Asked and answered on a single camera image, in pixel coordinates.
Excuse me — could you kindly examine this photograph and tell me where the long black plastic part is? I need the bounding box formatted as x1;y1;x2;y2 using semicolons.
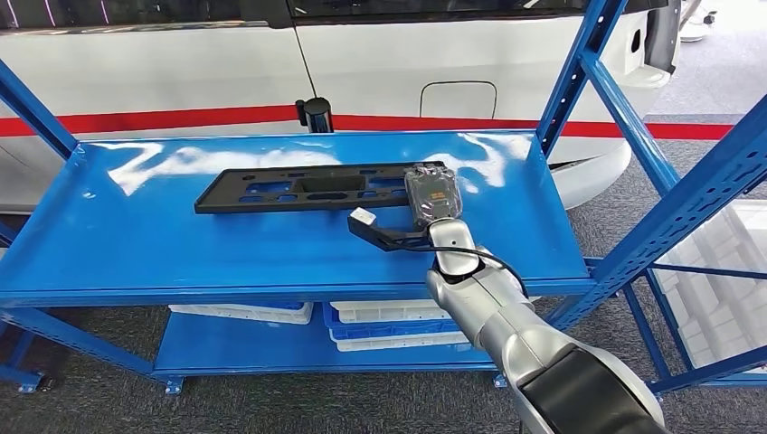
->
194;160;448;215

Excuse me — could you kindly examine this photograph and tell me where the white plastic crate stack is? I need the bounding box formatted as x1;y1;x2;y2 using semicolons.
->
649;200;767;370

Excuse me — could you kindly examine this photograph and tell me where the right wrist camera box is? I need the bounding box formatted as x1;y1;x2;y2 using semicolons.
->
347;207;432;253

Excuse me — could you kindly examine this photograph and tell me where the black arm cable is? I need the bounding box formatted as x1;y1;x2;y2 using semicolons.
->
413;245;530;297

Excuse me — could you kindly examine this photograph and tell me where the black cylindrical post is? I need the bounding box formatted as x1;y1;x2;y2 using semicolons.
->
295;97;335;134

